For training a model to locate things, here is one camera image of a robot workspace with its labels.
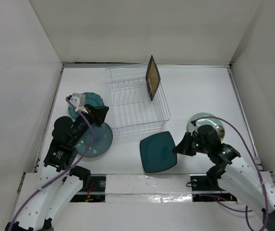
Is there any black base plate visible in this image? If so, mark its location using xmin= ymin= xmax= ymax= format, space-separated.
xmin=187 ymin=175 xmax=237 ymax=202
xmin=70 ymin=175 xmax=106 ymax=203

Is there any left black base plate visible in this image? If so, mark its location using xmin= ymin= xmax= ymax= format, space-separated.
xmin=70 ymin=175 xmax=106 ymax=203

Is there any black square plate yellow centre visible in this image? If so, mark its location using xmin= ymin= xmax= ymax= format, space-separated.
xmin=145 ymin=55 xmax=161 ymax=102

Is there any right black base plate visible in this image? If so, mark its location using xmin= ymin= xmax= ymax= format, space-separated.
xmin=187 ymin=175 xmax=237 ymax=202

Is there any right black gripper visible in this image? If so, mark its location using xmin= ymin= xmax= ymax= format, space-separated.
xmin=171 ymin=132 xmax=210 ymax=156

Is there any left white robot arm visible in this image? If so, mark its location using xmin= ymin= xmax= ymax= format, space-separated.
xmin=5 ymin=104 xmax=109 ymax=231

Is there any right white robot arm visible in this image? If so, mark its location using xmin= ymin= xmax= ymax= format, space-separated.
xmin=173 ymin=125 xmax=275 ymax=231

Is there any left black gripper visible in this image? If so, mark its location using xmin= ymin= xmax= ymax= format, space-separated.
xmin=71 ymin=103 xmax=109 ymax=146

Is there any dark teal square plate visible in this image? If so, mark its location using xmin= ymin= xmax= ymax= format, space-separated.
xmin=139 ymin=131 xmax=177 ymax=173

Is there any teal round speckled plate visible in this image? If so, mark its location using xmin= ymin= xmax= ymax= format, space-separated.
xmin=75 ymin=122 xmax=113 ymax=158

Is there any metal rail bar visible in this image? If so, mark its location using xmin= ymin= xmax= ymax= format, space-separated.
xmin=89 ymin=187 xmax=228 ymax=195

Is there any clear wire dish rack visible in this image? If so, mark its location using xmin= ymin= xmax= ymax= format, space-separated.
xmin=104 ymin=64 xmax=171 ymax=135

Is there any light green flower plate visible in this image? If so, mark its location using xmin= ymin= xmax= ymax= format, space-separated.
xmin=187 ymin=112 xmax=225 ymax=142

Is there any teal scalloped glass plate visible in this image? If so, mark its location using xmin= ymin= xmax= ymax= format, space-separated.
xmin=68 ymin=92 xmax=104 ymax=119

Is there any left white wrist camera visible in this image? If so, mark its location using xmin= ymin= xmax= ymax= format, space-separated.
xmin=66 ymin=93 xmax=86 ymax=110

